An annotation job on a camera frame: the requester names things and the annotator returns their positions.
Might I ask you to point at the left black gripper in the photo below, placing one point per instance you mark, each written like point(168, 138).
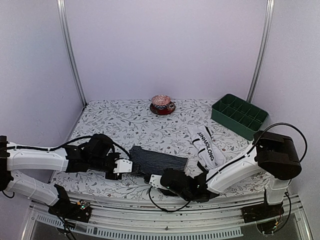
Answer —
point(113, 177)

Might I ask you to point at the green divided organizer tray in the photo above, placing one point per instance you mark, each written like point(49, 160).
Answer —
point(238, 115)

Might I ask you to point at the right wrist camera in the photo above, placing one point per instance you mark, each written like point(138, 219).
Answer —
point(155, 181)

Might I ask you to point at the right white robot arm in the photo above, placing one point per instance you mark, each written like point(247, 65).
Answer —
point(271, 152)

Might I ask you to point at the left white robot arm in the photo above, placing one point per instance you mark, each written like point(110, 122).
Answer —
point(14, 158)

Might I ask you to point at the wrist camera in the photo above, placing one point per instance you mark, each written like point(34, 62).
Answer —
point(122, 166)
point(155, 181)

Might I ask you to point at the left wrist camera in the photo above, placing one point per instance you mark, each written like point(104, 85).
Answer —
point(122, 166)

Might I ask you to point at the left aluminium frame post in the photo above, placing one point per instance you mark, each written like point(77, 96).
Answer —
point(61, 8)

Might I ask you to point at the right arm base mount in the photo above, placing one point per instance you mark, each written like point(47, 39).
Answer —
point(262, 210)

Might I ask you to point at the red patterned bowl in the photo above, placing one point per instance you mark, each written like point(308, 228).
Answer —
point(160, 101)

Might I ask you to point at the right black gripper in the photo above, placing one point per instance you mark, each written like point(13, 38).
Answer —
point(173, 170)

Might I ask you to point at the navy striped underwear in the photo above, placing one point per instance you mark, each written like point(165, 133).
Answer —
point(147, 162)

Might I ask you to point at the floral tablecloth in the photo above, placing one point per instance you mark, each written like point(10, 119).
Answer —
point(131, 123)

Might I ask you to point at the dark red saucer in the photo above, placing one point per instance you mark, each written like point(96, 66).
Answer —
point(163, 110)

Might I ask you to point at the aluminium frame post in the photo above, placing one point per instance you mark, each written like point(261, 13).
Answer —
point(61, 8)
point(270, 4)

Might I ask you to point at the front aluminium rail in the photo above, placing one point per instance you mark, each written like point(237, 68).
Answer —
point(171, 219)

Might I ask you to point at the white black-trimmed underwear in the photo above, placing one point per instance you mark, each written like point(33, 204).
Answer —
point(210, 156)

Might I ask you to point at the right aluminium frame post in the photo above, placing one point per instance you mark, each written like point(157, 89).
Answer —
point(270, 4)

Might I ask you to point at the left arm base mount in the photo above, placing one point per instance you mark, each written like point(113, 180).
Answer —
point(65, 209)

